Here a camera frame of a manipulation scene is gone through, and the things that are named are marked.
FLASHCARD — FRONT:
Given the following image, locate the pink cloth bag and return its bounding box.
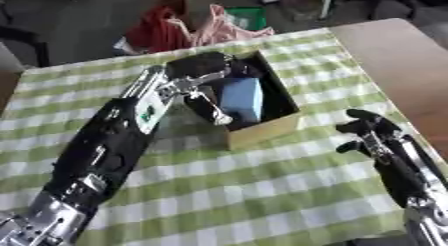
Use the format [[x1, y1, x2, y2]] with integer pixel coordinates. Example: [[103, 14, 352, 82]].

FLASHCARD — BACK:
[[166, 3, 277, 48]]

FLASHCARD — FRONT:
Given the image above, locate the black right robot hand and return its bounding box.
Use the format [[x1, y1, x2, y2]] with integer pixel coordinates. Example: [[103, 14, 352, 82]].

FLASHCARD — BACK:
[[334, 108, 438, 208]]

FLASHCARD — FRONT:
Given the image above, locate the green crate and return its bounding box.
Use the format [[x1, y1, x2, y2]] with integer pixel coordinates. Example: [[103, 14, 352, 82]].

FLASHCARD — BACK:
[[224, 6, 270, 32]]

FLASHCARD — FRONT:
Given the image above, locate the red bag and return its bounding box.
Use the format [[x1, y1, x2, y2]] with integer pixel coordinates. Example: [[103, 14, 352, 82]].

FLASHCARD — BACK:
[[124, 4, 195, 54]]

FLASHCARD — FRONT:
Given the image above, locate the white pole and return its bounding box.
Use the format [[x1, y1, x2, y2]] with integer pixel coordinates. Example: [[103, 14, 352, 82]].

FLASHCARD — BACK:
[[318, 0, 336, 21]]

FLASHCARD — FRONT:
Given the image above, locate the light blue block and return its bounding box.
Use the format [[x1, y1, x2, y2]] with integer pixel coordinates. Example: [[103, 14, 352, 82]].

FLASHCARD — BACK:
[[218, 77, 265, 123]]

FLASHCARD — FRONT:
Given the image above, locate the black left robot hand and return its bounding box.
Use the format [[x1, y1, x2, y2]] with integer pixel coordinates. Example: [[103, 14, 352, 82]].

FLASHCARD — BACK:
[[164, 51, 237, 127]]

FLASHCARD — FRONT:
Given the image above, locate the tan cardboard box black inside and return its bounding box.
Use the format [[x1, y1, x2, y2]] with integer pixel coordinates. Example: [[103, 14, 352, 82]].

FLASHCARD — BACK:
[[164, 49, 303, 151]]

